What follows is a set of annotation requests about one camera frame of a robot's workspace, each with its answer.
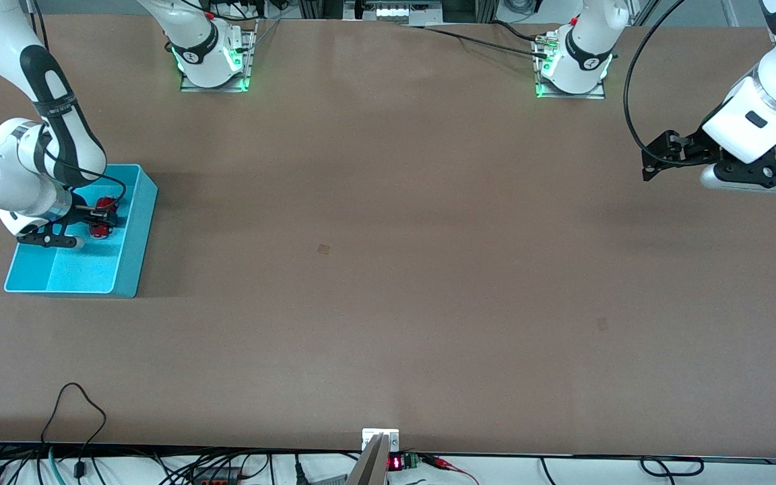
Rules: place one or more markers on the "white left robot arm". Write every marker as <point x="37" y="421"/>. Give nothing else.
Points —
<point x="590" y="40"/>

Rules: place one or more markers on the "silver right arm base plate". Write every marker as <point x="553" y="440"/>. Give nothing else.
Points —
<point x="250" y="57"/>

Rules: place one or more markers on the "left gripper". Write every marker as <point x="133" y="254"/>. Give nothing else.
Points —
<point x="696" y="146"/>

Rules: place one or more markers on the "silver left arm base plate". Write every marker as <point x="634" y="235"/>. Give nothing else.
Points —
<point x="597" y="92"/>

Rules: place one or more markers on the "blue plastic box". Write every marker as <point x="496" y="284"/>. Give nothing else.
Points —
<point x="91" y="269"/>

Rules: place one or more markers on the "grey camera mount bar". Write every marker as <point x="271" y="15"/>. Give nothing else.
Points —
<point x="369" y="465"/>

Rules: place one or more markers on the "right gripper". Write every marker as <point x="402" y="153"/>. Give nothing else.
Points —
<point x="83" y="214"/>

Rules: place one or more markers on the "grey orange adapter box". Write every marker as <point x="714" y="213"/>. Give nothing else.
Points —
<point x="216" y="475"/>

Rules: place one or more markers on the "white mount bracket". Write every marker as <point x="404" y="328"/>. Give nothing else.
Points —
<point x="393" y="438"/>

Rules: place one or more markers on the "red beetle toy car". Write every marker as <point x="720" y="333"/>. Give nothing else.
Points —
<point x="102" y="232"/>

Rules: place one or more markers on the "red digit display module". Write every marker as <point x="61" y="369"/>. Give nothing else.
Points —
<point x="398" y="463"/>

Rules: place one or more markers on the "aluminium frame with lights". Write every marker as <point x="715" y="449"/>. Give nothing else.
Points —
<point x="395" y="10"/>

